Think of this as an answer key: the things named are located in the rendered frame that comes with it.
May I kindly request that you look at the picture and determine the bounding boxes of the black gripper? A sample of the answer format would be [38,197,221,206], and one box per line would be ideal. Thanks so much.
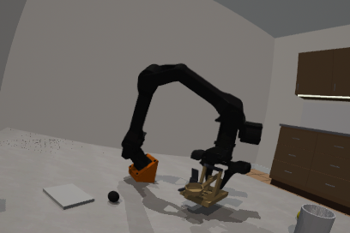
[190,138,251,189]

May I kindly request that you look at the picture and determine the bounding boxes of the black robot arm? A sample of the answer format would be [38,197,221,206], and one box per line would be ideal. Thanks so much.
[121,63,263,171]

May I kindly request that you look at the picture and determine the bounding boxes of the black ball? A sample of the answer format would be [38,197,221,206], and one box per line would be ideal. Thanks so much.
[108,191,119,202]

